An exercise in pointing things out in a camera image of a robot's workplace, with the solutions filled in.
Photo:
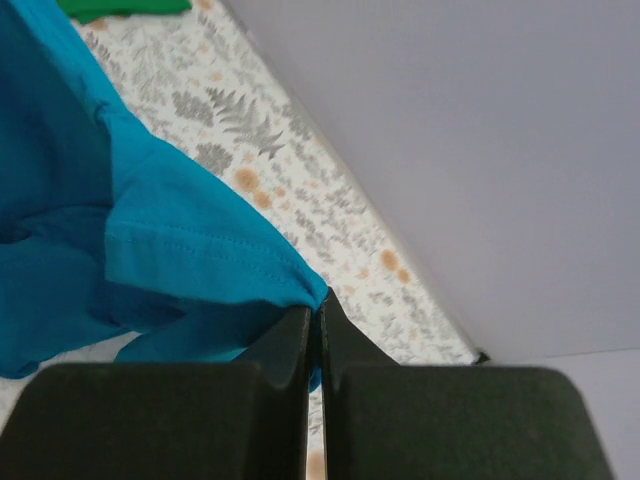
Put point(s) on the blue t shirt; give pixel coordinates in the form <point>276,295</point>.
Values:
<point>109,230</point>

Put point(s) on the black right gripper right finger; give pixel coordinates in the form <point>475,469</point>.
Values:
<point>384,420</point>

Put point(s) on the green folded t shirt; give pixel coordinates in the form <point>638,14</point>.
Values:
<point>87,11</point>

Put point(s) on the floral patterned table mat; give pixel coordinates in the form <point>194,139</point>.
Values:
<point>195,82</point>

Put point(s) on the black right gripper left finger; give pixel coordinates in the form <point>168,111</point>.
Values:
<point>246,419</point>

